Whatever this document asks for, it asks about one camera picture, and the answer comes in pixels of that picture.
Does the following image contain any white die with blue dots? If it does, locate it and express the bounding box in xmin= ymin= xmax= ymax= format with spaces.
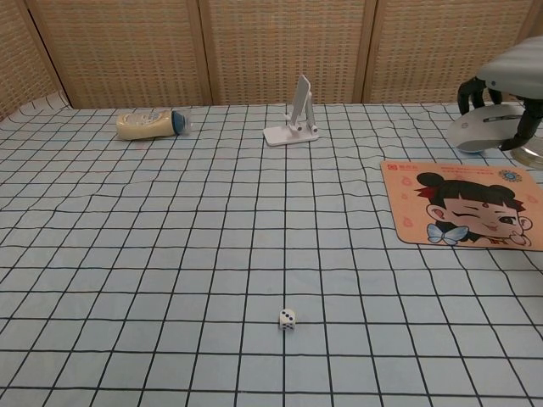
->
xmin=277 ymin=305 xmax=296 ymax=332

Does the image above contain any pink cartoon girl mouse pad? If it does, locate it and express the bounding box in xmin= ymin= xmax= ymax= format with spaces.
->
xmin=379 ymin=159 xmax=543 ymax=253

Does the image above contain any woven bamboo screen panel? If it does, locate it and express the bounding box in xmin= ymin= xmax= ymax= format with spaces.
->
xmin=198 ymin=0 xmax=378 ymax=105
xmin=27 ymin=0 xmax=213 ymax=109
xmin=363 ymin=0 xmax=536 ymax=104
xmin=0 ymin=0 xmax=65 ymax=122
xmin=511 ymin=0 xmax=543 ymax=47

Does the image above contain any cream bottle with blue cap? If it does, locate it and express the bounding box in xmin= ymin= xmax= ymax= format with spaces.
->
xmin=115 ymin=108 xmax=194 ymax=142

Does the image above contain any right grey and black robot hand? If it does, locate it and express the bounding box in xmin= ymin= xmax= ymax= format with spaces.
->
xmin=457 ymin=36 xmax=543 ymax=153

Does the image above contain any light blue checked tablecloth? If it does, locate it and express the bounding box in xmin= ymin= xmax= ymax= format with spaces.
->
xmin=0 ymin=93 xmax=543 ymax=407

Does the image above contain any white folding phone stand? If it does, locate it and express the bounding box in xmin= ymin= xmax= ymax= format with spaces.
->
xmin=262 ymin=73 xmax=320 ymax=148

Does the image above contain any white and grey computer mouse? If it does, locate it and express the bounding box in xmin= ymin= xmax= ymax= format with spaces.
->
xmin=445 ymin=103 xmax=527 ymax=153

